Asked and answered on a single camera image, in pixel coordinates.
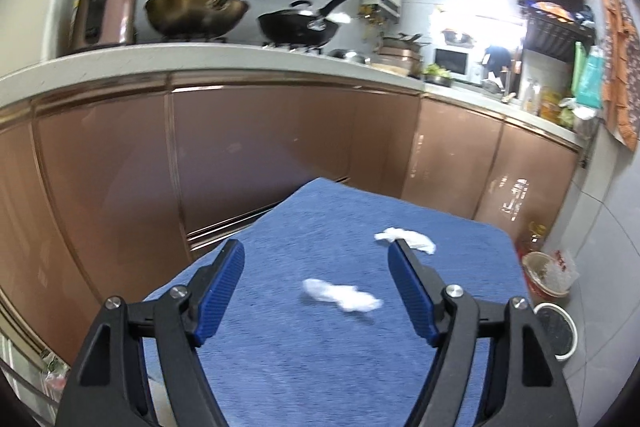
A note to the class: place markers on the brown kitchen cabinet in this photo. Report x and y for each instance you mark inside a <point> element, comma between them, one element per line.
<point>250,147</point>

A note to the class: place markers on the blue cloth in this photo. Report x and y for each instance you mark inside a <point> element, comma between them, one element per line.
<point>300,357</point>

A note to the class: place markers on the stacked cooking pots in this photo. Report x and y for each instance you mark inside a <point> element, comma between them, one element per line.
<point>400,52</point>

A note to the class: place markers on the teal plastic bag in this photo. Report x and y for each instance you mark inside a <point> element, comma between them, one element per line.
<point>591,79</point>

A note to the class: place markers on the white tissue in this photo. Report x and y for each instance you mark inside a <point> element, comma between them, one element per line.
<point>420,241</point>
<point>345,296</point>

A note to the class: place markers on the steel bowl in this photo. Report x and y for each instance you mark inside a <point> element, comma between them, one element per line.
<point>348,55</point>

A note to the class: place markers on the yellow oil bottles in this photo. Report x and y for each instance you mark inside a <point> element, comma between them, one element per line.
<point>550,106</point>

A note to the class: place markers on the green plastic bag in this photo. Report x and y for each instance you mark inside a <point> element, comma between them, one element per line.
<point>578,67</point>

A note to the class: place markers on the black frying pan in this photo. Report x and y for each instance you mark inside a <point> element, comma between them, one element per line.
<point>295,29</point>

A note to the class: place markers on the white bin with black liner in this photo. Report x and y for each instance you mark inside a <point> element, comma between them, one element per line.
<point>556,332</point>

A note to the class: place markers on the black storage rack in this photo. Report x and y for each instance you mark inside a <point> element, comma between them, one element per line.
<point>555,32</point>

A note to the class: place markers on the orange patterned apron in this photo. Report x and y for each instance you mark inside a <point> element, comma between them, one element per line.
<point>622,57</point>

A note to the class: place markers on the clear plastic egg tray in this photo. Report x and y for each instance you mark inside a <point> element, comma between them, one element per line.
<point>562,269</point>

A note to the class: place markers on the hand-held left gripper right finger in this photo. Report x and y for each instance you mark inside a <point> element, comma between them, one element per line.
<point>412,292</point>

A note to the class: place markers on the green leafy vegetables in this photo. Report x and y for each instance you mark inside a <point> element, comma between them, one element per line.
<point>437,72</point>

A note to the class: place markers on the yellow cooking oil bottle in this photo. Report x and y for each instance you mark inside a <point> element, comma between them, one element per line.
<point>535,234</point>

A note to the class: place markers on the dark blue garment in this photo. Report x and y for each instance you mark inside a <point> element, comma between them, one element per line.
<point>497,59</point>

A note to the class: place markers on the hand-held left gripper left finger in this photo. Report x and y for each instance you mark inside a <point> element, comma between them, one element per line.
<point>220,292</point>

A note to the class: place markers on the white microwave oven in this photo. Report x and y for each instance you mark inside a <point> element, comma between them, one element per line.
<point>451,63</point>

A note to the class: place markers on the rose gold cylinder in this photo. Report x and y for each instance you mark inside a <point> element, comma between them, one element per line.
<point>122,4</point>

